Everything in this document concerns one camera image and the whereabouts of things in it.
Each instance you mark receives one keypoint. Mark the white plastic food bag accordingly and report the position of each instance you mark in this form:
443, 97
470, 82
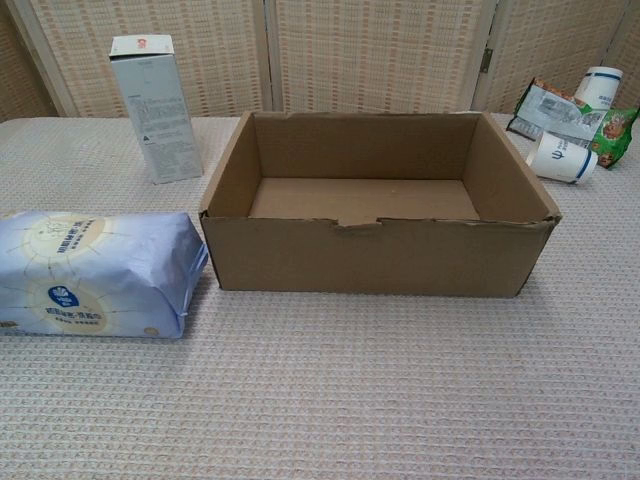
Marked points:
95, 270

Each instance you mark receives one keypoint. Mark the open brown cardboard box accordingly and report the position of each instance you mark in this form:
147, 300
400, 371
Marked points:
380, 225

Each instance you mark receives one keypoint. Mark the tall white carton box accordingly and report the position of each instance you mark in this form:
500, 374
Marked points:
155, 115

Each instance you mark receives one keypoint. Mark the beige woven tablecloth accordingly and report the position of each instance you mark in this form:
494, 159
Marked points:
320, 370

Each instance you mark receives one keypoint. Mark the woven folding screen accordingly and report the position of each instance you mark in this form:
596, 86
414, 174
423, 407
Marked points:
320, 55

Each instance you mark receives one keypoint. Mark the white paper cup blue logo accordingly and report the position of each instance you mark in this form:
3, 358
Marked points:
600, 90
562, 162

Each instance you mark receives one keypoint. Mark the green and white snack bag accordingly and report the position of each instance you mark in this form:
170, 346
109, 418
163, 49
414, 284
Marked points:
565, 117

